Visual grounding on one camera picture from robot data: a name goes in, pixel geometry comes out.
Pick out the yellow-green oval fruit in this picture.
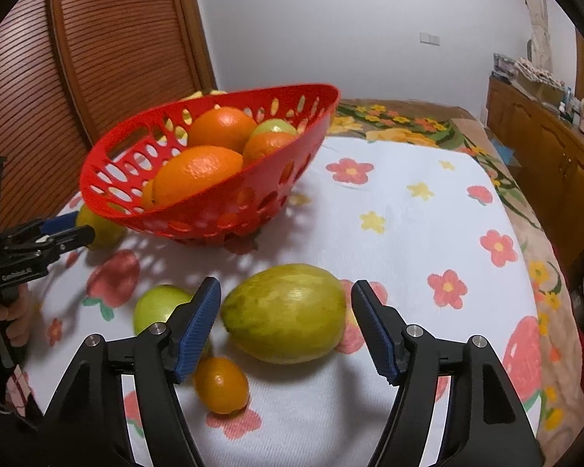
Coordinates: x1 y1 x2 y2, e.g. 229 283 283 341
220 263 347 365

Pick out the yellow plush toy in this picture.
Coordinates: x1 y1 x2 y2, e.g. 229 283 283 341
182 88 229 103

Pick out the wooden sideboard cabinet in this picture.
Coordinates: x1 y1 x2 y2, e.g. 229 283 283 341
485 74 584 273

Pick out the wooden louvred wardrobe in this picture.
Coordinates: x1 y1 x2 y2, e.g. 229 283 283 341
0 0 218 234

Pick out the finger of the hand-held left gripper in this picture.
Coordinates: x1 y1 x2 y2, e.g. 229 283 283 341
0 214 79 250
10 226 97 267

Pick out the brownish green round fruit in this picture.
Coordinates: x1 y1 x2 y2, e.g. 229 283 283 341
75 204 127 251

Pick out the floral fabric box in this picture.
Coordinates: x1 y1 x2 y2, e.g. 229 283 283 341
513 57 565 100

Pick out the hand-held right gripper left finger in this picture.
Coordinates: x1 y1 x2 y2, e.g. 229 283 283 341
41 276 222 467

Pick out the person's left hand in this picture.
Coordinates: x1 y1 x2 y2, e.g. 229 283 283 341
0 282 35 351

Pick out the large orange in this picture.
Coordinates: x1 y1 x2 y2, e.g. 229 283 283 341
152 145 244 207
187 107 259 154

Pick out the white floral tablecloth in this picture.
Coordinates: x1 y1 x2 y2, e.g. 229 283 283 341
10 133 541 467

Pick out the purple storage box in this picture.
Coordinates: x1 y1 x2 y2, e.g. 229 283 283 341
493 53 517 81

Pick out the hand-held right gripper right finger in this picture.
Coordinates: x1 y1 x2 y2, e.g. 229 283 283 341
351 279 546 467

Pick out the red perforated plastic basket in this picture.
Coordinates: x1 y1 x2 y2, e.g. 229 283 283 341
79 84 341 246

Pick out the floral patterned blanket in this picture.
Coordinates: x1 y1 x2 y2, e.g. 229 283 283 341
328 98 584 448

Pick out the small kumquat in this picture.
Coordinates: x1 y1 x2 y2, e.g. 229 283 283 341
193 356 250 415

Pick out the white tied curtain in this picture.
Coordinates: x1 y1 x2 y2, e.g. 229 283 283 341
521 0 551 71

